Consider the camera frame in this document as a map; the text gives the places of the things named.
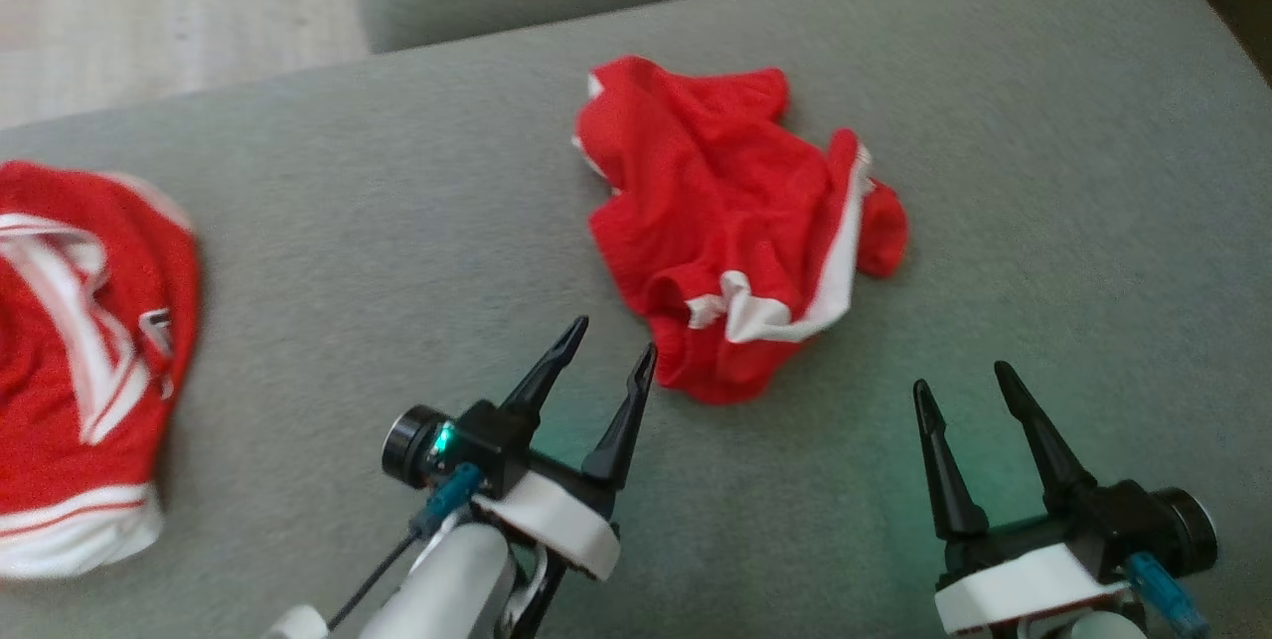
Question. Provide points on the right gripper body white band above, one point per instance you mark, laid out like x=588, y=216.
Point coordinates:
x=1033, y=584

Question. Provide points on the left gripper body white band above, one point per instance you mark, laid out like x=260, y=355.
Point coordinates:
x=556, y=515

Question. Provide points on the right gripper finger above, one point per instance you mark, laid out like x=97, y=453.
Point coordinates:
x=1043, y=440
x=944, y=480

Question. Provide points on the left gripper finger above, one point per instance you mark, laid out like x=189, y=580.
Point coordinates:
x=542, y=383
x=621, y=440

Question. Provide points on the red shorts with white trim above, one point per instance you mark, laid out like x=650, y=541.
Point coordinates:
x=715, y=212

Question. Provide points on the red white sports jersey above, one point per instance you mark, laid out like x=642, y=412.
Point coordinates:
x=70, y=351

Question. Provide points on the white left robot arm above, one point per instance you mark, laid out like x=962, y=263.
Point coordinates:
x=447, y=589

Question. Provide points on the grey fabric sofa seat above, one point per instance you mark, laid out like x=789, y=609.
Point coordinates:
x=397, y=222

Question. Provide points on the blue left camera connector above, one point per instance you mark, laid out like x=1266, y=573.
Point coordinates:
x=449, y=498

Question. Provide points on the blue camera connector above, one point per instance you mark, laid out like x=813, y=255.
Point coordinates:
x=1168, y=599
x=449, y=498

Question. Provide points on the blue right camera connector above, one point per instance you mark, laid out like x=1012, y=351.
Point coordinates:
x=1168, y=599

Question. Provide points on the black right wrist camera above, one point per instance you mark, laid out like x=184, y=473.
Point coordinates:
x=1158, y=525

